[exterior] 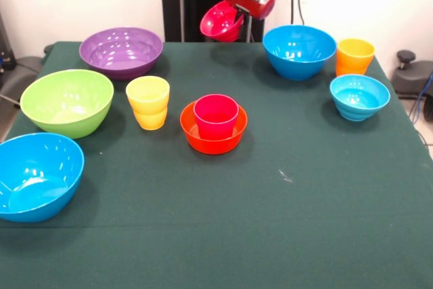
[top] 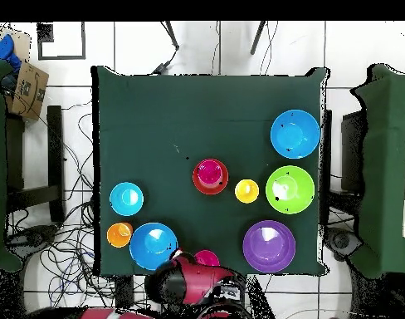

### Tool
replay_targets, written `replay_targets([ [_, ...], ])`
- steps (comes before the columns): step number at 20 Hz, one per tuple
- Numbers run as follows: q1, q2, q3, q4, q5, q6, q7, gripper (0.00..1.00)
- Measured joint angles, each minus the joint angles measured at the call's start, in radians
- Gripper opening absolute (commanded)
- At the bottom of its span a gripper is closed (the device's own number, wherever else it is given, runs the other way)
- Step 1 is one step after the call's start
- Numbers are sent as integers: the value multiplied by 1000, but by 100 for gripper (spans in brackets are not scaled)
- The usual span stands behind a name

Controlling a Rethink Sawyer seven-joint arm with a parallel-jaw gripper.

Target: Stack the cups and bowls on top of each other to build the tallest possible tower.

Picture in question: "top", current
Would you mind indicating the crimson small bowl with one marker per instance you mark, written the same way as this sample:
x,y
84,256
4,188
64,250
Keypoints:
x,y
207,258

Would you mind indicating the orange bowl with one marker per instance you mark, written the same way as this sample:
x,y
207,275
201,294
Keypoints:
x,y
209,190

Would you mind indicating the crimson cup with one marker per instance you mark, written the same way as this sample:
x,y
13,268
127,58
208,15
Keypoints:
x,y
209,172

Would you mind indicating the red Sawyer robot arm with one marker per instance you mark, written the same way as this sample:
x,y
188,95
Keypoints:
x,y
202,282

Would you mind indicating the large blue bowl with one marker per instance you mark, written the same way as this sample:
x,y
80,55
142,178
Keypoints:
x,y
295,134
152,246

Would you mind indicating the orange cup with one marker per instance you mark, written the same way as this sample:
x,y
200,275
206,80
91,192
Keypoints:
x,y
119,235

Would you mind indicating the black power brick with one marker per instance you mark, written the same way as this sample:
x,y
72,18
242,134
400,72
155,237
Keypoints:
x,y
124,290

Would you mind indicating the small blue bowl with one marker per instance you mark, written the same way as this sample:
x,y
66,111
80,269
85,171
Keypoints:
x,y
126,198

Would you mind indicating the large purple bowl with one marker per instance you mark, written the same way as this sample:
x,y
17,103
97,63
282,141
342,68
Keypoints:
x,y
269,246

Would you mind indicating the yellow cup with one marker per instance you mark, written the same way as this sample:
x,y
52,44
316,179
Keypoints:
x,y
247,191

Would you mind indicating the large green bowl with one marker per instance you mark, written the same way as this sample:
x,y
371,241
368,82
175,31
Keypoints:
x,y
290,189

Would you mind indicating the dark green tablecloth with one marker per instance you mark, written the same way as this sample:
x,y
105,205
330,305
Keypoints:
x,y
202,109

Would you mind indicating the grey stand base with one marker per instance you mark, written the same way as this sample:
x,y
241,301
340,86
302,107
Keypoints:
x,y
342,241

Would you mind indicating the black power adapter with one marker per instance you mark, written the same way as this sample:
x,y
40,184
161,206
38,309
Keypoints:
x,y
161,68

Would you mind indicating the black equipment box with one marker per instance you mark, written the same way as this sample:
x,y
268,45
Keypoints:
x,y
353,149

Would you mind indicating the black tripod leg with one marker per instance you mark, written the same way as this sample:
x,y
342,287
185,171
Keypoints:
x,y
258,36
172,35

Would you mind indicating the cardboard box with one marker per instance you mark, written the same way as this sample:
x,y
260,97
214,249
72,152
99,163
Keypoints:
x,y
28,89

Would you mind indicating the blue cloth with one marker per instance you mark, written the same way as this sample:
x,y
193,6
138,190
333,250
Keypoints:
x,y
3,50

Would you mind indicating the black bench frame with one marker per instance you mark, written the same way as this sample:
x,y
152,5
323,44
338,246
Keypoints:
x,y
54,149

